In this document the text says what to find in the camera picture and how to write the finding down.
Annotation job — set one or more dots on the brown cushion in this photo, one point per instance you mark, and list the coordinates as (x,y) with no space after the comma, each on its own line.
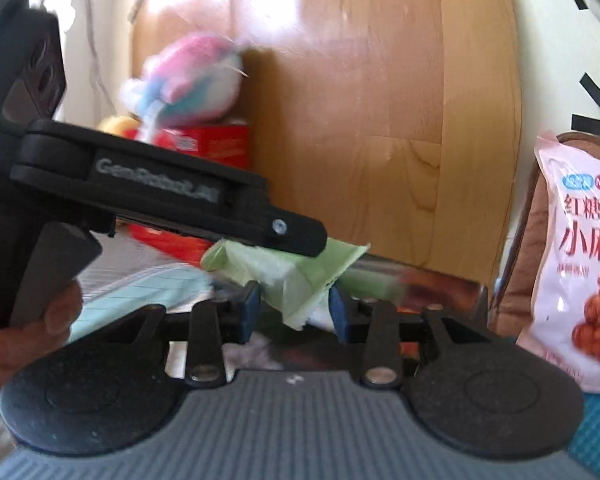
(522,280)

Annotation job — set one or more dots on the black tape on wall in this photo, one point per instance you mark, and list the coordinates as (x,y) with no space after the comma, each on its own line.
(595,105)

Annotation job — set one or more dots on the person's left hand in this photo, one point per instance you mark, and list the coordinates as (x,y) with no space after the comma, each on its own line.
(25,355)

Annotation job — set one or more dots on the wooden headboard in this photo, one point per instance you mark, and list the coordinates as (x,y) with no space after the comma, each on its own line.
(370,110)

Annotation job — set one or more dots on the large pink snack bag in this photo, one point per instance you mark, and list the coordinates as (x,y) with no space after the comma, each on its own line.
(580,270)

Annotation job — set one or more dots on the red gift box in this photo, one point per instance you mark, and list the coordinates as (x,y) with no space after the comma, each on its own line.
(215,145)

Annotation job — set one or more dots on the grey teal bedsheet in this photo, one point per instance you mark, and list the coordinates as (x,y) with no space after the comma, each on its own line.
(145,285)

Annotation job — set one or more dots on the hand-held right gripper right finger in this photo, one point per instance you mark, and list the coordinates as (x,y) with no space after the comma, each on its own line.
(337,312)

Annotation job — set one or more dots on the yellow duck plush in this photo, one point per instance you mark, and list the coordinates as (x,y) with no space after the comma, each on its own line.
(117,124)

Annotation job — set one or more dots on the pastel plush toy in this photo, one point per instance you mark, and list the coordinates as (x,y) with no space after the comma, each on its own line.
(190,80)

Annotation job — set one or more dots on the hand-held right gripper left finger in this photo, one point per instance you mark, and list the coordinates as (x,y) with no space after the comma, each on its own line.
(252,307)

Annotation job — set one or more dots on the light green snack packet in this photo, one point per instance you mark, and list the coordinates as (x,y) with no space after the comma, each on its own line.
(290,280)

